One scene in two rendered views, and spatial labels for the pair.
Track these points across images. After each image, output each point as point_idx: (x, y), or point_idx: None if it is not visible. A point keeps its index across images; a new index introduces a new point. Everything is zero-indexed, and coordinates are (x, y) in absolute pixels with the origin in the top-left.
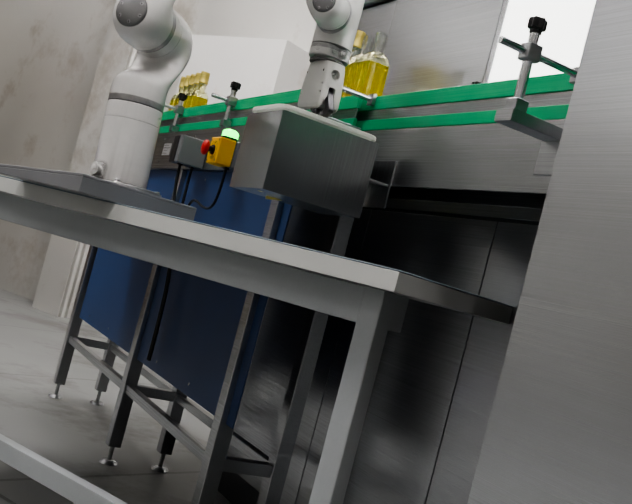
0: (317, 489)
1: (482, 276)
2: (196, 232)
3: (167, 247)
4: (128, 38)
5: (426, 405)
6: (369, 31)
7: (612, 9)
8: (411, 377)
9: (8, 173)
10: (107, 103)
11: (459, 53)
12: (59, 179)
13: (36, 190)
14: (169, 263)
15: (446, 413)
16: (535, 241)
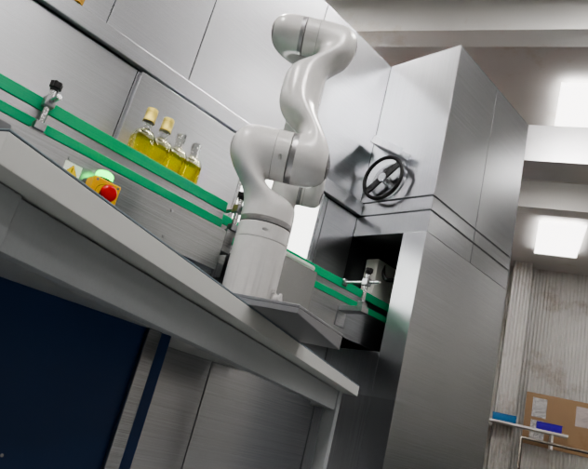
0: None
1: None
2: (324, 368)
3: (292, 373)
4: (313, 185)
5: (176, 419)
6: (85, 61)
7: (419, 301)
8: (161, 400)
9: (311, 323)
10: (280, 231)
11: (210, 178)
12: (333, 337)
13: (259, 320)
14: (291, 385)
15: (193, 422)
16: (399, 380)
